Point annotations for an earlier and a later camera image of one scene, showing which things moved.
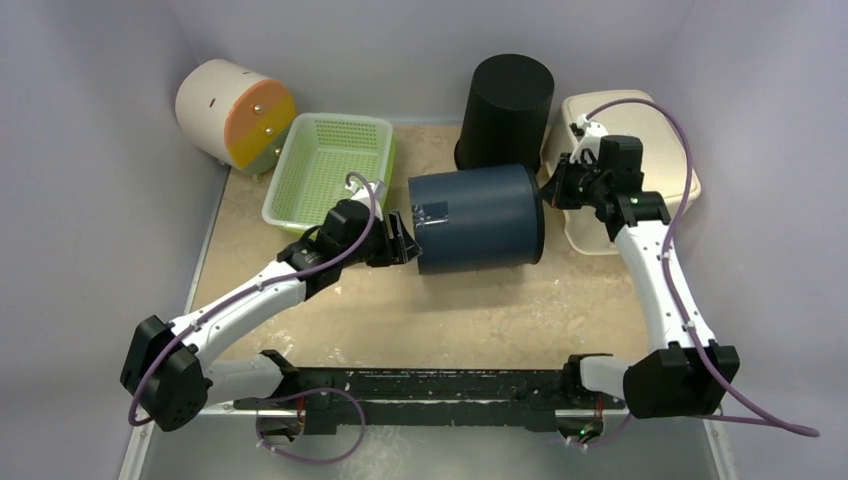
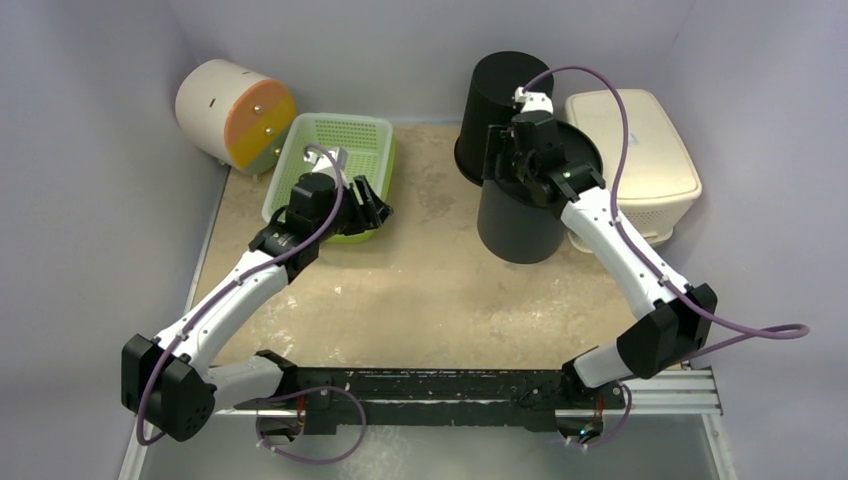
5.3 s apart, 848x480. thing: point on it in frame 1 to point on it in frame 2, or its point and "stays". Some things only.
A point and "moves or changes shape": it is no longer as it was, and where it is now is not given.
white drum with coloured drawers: (232, 112) stays
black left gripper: (402, 249) to (377, 211)
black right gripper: (565, 183) to (506, 155)
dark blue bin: (482, 218) moves or changes shape
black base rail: (503, 398) stays
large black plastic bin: (505, 117) stays
